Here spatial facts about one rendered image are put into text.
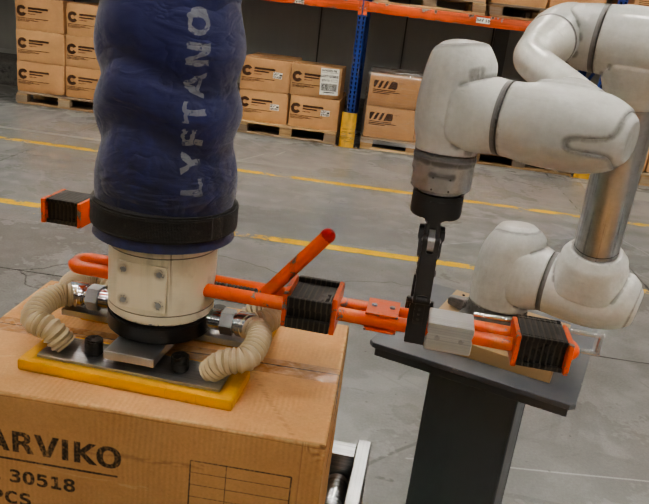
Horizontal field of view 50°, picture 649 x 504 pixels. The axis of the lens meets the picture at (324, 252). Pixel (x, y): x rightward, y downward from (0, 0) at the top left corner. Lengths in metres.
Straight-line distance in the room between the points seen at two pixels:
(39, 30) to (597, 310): 8.09
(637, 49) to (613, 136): 0.53
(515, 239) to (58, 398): 1.12
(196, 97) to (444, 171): 0.36
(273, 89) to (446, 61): 7.36
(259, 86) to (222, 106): 7.32
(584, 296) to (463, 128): 0.84
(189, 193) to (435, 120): 0.36
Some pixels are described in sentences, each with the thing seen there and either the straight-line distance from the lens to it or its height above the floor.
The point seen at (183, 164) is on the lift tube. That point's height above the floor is 1.29.
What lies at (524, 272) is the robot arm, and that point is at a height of 0.97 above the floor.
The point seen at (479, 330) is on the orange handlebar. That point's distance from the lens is 1.11.
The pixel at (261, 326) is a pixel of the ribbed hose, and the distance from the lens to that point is 1.10.
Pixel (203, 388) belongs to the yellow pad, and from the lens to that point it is 1.07.
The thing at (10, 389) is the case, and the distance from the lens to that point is 1.12.
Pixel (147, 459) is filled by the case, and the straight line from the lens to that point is 1.08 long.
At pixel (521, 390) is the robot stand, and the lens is 1.68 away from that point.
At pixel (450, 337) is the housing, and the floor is 1.07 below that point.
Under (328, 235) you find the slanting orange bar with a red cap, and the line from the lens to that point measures 1.05.
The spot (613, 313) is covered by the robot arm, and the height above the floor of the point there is 0.93.
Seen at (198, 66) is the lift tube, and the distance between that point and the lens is 0.98.
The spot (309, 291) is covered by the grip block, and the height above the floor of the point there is 1.09.
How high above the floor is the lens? 1.52
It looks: 19 degrees down
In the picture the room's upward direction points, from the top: 7 degrees clockwise
